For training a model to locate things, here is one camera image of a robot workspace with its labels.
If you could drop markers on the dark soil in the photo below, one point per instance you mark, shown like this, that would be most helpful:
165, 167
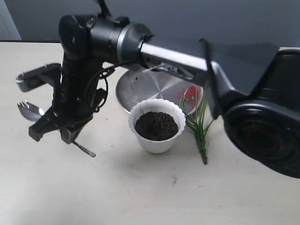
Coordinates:
156, 126

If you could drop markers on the round steel plate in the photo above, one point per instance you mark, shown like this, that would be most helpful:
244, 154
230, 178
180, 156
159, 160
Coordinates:
136, 86

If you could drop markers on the red artificial flower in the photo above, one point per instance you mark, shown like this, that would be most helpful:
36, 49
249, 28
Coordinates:
195, 120

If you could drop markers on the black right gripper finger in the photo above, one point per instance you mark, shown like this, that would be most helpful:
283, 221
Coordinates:
69, 133
46, 124

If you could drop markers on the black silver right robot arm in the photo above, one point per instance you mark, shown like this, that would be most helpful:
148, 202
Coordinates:
255, 88

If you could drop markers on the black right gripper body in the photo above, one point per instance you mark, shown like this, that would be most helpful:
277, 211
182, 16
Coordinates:
75, 94

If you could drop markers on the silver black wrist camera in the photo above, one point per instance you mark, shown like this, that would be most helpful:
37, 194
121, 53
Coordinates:
32, 78

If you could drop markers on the steel spork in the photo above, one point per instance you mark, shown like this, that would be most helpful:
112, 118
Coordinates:
33, 113

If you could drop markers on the white scalloped plastic pot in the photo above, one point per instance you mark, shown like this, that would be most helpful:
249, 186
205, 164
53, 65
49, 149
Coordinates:
156, 105

